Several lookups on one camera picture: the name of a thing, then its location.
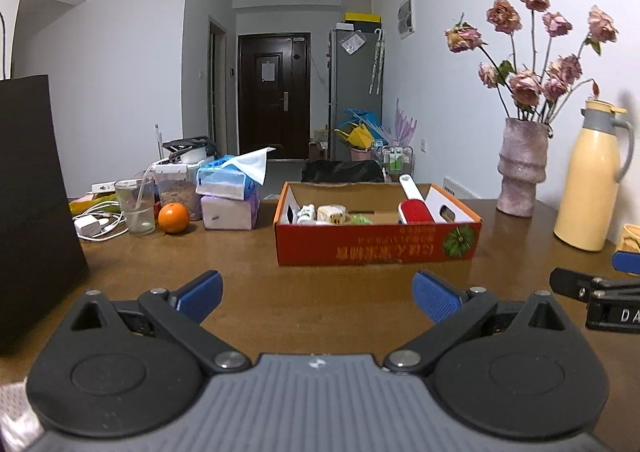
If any white radiator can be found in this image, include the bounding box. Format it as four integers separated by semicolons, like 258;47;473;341
442;175;482;199

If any yellow banana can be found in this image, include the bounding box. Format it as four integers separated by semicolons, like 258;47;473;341
69;199;121;216

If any orange fruit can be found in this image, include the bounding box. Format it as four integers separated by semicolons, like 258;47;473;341
158;202;191;234

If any white charger with cables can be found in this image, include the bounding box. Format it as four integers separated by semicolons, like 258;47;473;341
72;204;128;243

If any orange cardboard box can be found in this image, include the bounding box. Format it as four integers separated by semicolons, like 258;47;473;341
274;181;484;267

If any yellow thermos jug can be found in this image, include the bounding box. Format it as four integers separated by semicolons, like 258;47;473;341
553;100;636;253

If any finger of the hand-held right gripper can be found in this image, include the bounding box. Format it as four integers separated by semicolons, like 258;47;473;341
612;250;640;277
549;268;640;304

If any clear glass cup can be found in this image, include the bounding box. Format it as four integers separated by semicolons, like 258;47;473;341
115;178;157;236

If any wire trolley with bottles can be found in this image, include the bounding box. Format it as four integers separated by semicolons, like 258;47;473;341
381;144;415;178

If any clear food container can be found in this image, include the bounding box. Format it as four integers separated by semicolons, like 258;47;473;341
152;163;201;221

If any large black paper bag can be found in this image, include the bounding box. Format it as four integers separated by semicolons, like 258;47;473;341
0;12;91;355

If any black and white container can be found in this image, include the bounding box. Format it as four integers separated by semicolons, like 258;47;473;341
161;135;218;166

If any side door frame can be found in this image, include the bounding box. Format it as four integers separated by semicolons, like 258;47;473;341
207;17;228;155

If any black chair back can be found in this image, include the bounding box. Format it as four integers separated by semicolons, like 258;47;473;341
301;159;386;184

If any white folded umbrella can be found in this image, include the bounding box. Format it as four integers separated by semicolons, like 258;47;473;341
369;28;387;95

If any blue folding rack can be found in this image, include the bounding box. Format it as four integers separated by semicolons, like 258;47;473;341
344;107;383;128

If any dark entrance door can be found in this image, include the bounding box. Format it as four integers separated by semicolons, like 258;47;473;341
237;32;312;162

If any white charger adapter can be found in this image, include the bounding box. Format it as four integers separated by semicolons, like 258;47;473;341
317;203;349;225

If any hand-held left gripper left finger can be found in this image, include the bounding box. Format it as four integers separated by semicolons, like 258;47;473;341
69;270;252;374

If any grey refrigerator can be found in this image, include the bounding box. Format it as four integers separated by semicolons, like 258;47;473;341
327;27;384;163

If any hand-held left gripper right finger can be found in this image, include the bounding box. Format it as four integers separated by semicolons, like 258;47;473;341
382;270;567;375

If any yellow bag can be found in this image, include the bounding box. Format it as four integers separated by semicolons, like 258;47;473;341
335;124;375;150

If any yellow bear mug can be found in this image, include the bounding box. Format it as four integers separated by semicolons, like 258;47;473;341
617;223;640;253

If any blue tissue pack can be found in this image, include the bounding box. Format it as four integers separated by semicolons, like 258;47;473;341
196;147;277;201

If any white flat box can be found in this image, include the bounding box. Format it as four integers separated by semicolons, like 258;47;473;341
91;180;132;196

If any white wall panel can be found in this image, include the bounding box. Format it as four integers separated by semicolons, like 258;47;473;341
397;0;417;39

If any purple feather decoration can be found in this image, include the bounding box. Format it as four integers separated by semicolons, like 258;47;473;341
392;99;418;148

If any white red lint brush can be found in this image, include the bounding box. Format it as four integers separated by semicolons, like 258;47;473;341
398;174;436;224

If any white purple tissue pack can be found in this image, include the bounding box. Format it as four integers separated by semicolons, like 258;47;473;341
201;192;261;231

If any bunch of dried roses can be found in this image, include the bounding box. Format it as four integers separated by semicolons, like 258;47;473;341
444;0;620;125

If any white straw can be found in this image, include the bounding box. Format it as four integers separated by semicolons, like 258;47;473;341
134;171;153;213

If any pink textured vase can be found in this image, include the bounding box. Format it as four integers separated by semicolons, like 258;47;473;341
496;117;551;218

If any grey patterned cloth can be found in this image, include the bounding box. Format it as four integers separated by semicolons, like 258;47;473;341
0;382;43;438

